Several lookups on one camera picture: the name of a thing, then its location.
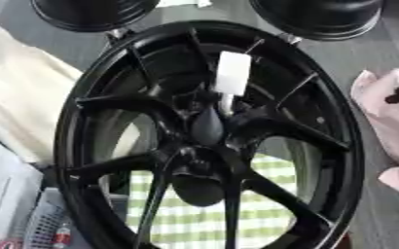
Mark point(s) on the cream fabric bag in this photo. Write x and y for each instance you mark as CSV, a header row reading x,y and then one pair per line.
x,y
21,97

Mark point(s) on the black round rim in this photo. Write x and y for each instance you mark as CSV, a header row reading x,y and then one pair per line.
x,y
92,13
322,16

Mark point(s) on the pink soft toy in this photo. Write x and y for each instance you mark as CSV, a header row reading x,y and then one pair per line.
x,y
387,126

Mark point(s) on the black spoked wheel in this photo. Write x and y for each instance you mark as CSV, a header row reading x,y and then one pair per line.
x,y
299,129

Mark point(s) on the grey mesh basket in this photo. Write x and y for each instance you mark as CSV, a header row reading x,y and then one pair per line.
x,y
43,220

